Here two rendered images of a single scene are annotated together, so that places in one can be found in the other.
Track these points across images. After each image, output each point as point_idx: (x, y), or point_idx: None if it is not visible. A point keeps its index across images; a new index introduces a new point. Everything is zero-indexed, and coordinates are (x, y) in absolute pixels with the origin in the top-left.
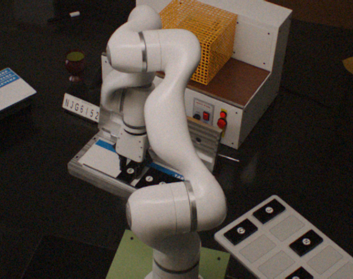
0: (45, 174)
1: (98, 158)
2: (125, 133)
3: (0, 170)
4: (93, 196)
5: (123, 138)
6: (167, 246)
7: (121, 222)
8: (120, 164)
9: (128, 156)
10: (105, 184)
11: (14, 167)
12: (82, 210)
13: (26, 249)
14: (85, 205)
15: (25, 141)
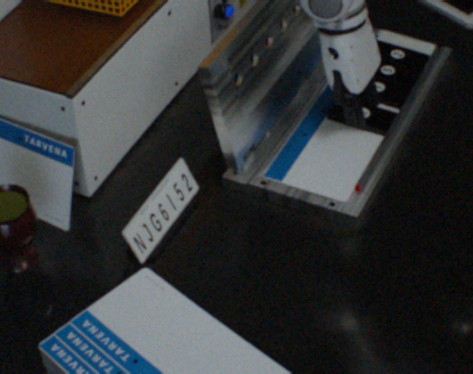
0: (383, 264)
1: (329, 169)
2: (354, 37)
3: (384, 349)
4: (428, 176)
5: (357, 50)
6: None
7: None
8: (362, 112)
9: (371, 75)
10: (395, 158)
11: (371, 326)
12: (467, 188)
13: None
14: (452, 185)
15: (273, 324)
